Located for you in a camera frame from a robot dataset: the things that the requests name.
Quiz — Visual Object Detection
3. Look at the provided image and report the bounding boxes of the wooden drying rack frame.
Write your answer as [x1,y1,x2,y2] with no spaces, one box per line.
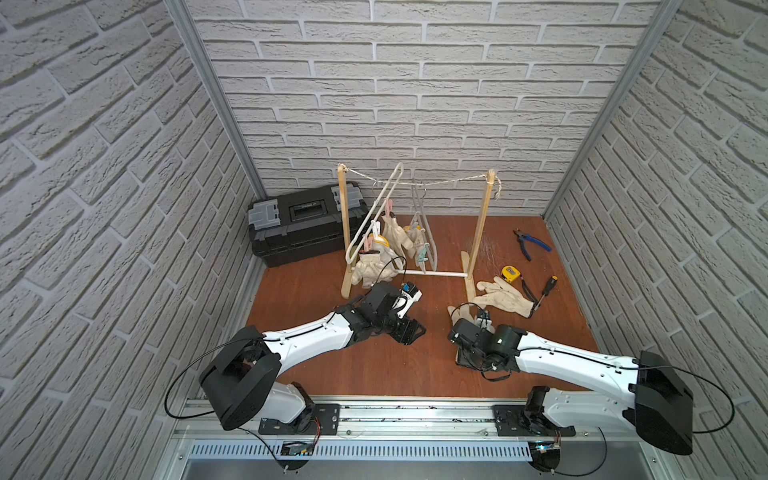
[336,163,502,300]

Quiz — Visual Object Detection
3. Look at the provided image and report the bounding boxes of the black plastic toolbox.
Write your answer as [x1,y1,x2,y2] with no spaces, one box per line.
[248,185,344,268]

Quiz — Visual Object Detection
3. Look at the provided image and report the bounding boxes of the black yellow screwdriver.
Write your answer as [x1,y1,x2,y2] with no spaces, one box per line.
[531,276,558,314]

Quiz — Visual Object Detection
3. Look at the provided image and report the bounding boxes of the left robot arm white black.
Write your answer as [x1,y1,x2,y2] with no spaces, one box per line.
[199,282,426,434]

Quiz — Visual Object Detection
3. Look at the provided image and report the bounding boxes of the aluminium rail base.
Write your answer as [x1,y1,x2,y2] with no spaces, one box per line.
[154,396,683,479]

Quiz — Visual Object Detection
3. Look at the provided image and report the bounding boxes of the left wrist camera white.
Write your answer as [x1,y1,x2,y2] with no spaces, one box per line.
[393,282,422,319]

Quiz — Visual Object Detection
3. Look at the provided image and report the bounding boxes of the cream glove dark cuff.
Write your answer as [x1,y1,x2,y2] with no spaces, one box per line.
[381,213,414,256]

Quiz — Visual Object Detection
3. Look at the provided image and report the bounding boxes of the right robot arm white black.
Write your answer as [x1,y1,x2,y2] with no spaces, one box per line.
[448,319,693,456]

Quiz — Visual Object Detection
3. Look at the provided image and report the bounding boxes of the cream glove red-black cuff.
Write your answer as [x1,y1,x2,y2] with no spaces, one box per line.
[447,305,496,333]

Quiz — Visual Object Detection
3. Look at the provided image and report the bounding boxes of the white glove yellow cuff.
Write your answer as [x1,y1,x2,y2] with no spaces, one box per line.
[366,234,406,280]

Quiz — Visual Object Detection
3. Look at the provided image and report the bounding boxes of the yellow tape measure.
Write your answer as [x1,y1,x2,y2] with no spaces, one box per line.
[501,265,521,284]

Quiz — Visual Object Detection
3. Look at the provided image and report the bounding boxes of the white clip hanger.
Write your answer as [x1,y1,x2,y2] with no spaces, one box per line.
[337,162,403,266]

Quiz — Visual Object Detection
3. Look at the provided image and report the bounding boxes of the grey clip hanger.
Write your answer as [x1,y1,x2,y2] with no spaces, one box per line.
[406,186,438,273]

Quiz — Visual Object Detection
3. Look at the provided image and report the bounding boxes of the blue handled pliers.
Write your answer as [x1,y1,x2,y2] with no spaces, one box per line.
[514,229,552,262]

